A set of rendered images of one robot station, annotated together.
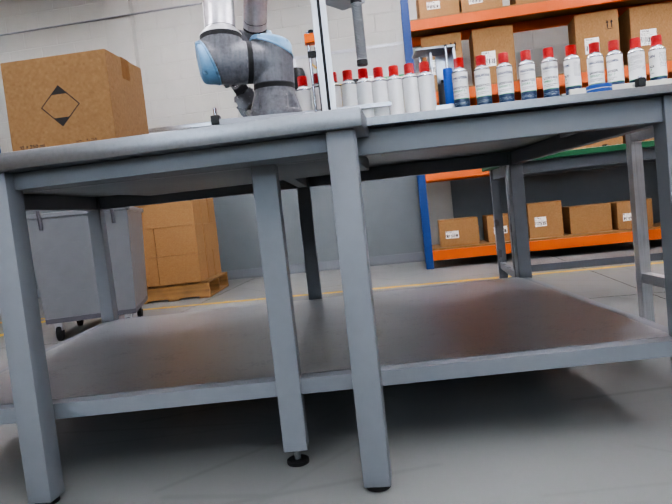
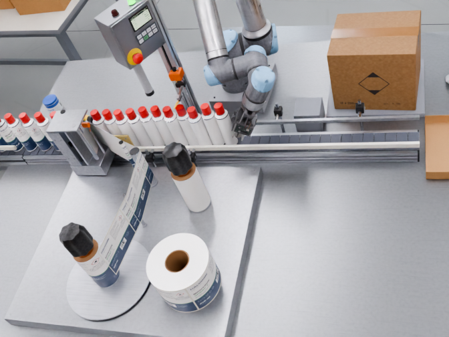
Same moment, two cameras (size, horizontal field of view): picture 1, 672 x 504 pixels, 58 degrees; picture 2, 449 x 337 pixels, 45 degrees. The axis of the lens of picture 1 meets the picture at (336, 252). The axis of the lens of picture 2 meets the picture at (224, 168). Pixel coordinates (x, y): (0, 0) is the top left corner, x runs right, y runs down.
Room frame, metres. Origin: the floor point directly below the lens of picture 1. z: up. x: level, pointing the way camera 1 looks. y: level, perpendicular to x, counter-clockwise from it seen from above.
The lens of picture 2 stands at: (3.44, 0.79, 2.38)
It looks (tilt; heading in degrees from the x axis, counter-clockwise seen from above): 47 degrees down; 208
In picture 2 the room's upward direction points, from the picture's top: 22 degrees counter-clockwise
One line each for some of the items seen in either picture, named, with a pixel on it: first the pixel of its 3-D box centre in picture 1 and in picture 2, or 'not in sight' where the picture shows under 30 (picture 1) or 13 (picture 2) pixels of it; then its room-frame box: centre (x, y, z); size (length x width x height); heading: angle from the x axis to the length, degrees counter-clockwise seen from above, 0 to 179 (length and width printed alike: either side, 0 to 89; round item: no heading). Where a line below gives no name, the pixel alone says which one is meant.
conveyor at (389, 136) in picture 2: not in sight; (199, 148); (2.10, 0.01, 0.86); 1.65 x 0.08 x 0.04; 89
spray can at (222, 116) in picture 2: not in sight; (225, 124); (2.09, 0.15, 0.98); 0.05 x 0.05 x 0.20
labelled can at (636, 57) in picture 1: (637, 69); not in sight; (2.07, -1.07, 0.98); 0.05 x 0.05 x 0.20
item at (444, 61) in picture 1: (436, 88); (82, 142); (2.18, -0.41, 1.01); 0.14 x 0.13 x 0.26; 89
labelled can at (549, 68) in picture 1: (550, 79); (20, 132); (2.08, -0.78, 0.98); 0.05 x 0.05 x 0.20
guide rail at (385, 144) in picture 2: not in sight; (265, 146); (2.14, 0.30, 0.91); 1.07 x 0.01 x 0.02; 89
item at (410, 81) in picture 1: (411, 94); (115, 129); (2.09, -0.31, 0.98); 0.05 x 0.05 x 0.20
